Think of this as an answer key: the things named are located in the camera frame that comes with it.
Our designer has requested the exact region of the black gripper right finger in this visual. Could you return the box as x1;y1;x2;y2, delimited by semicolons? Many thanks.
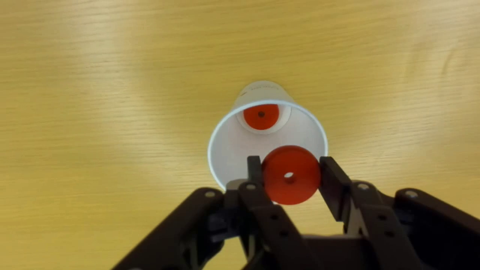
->
319;155;480;270

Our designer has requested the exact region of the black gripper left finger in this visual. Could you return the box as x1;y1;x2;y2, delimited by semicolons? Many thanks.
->
112;155;322;270

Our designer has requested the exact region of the orange plastic ring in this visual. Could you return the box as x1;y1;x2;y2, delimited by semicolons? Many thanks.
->
262;144;323;207
242;104;283;132

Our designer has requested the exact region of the white paper cup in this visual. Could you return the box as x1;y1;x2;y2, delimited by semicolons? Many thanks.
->
206;80;331;189

